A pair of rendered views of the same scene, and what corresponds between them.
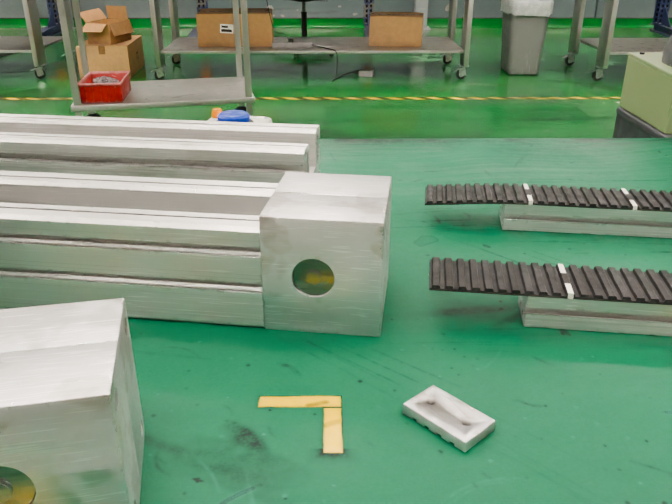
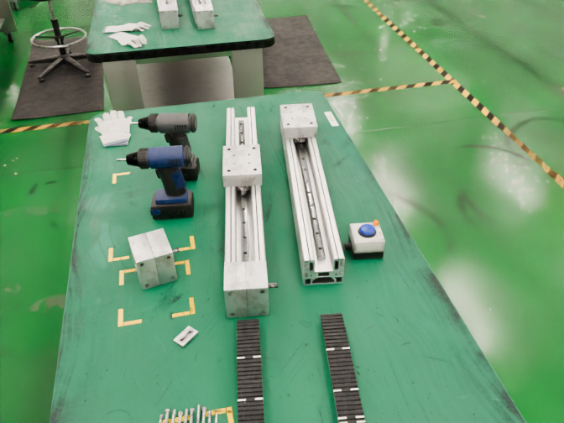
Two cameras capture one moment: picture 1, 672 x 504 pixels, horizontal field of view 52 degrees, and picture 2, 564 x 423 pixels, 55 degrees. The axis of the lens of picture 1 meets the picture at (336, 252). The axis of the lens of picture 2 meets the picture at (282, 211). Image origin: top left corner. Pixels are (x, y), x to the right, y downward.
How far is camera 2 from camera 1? 1.20 m
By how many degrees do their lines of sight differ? 66
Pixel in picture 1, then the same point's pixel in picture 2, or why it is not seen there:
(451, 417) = (183, 336)
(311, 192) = (246, 269)
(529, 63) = not seen: outside the picture
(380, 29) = not seen: outside the picture
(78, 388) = (137, 258)
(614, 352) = (227, 381)
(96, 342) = (154, 254)
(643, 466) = (170, 381)
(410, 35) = not seen: outside the picture
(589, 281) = (248, 364)
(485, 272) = (248, 334)
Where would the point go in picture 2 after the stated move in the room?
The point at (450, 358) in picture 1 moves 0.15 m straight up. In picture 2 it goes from (217, 336) to (211, 290)
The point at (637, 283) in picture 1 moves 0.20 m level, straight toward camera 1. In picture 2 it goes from (251, 380) to (160, 359)
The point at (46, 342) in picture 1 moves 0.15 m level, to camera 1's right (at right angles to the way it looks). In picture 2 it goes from (153, 248) to (154, 292)
